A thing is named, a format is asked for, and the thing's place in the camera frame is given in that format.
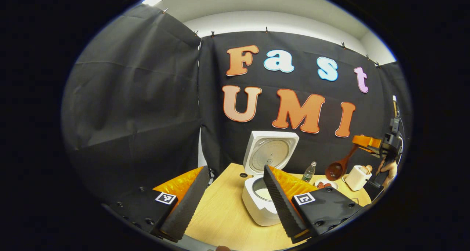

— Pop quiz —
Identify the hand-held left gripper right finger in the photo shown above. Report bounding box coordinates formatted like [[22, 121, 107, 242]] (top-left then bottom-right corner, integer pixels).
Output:
[[263, 165, 366, 244]]

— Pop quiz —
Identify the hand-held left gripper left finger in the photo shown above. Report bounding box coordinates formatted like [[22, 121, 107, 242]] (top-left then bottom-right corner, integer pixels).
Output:
[[105, 165, 210, 243]]

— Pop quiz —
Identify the white rice cooker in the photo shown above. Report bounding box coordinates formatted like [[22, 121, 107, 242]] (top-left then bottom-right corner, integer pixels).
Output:
[[242, 130, 300, 227]]

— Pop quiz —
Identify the brown wooden spoon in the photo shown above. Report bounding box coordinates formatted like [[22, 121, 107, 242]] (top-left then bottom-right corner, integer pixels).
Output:
[[325, 144, 358, 182]]

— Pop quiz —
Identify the white toaster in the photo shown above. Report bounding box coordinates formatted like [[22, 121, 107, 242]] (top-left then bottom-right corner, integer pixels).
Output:
[[344, 165, 372, 191]]

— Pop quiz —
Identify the clear plastic water bottle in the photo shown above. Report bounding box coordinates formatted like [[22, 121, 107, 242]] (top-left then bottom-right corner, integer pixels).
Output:
[[302, 161, 317, 182]]

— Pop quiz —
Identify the white oval plate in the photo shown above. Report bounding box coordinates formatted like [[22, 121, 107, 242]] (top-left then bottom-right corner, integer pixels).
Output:
[[315, 179, 339, 190]]

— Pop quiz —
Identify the row of small cloth clips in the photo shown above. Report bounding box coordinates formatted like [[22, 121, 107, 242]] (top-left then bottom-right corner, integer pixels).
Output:
[[162, 8, 382, 68]]

